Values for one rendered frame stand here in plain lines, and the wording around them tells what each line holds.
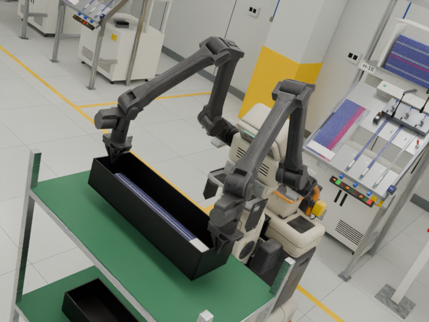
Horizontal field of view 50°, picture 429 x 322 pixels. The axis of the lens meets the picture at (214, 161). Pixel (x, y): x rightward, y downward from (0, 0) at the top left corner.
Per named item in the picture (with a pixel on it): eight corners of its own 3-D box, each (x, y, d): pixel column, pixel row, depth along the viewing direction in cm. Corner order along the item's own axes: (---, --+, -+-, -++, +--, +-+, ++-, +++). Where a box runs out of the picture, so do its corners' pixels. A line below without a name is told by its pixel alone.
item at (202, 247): (210, 260, 153) (213, 252, 152) (196, 266, 148) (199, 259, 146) (119, 179, 178) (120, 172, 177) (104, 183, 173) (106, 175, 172)
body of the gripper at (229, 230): (230, 245, 138) (237, 225, 134) (206, 225, 143) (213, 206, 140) (242, 239, 143) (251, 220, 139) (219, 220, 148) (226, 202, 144)
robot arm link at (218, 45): (251, 46, 168) (236, 31, 173) (221, 51, 161) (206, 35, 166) (222, 134, 200) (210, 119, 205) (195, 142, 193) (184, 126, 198)
